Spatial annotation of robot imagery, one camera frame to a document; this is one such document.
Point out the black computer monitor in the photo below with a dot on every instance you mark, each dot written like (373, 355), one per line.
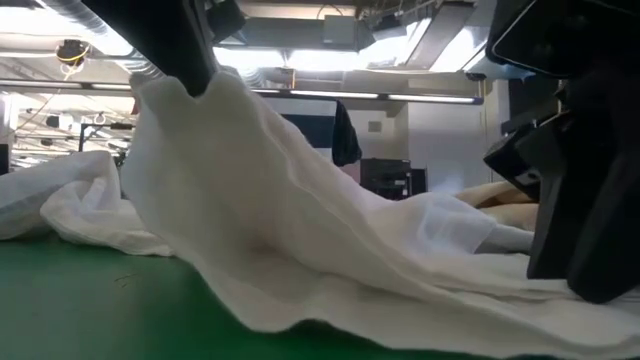
(385, 177)

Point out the cream shirt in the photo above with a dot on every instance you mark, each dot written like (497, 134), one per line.
(505, 202)

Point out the navy white striped laundry basket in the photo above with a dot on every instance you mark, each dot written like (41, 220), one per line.
(312, 127)

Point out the green table mat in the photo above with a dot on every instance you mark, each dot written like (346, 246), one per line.
(100, 305)

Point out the white button shirt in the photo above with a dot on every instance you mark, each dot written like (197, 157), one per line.
(280, 225)

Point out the pink background panel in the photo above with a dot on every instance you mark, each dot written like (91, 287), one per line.
(352, 171)

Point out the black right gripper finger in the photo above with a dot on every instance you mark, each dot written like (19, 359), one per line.
(607, 235)
(555, 230)

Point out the white ceiling air unit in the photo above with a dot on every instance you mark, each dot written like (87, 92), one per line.
(450, 40)

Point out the light wooden desk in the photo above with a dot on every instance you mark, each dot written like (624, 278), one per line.
(430, 99)

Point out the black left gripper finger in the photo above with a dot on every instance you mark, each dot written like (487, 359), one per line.
(170, 45)
(225, 17)

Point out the ribbed silver ventilation duct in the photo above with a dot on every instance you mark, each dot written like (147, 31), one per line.
(100, 30)

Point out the bright ceiling light panel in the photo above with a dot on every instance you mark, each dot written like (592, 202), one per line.
(320, 59)

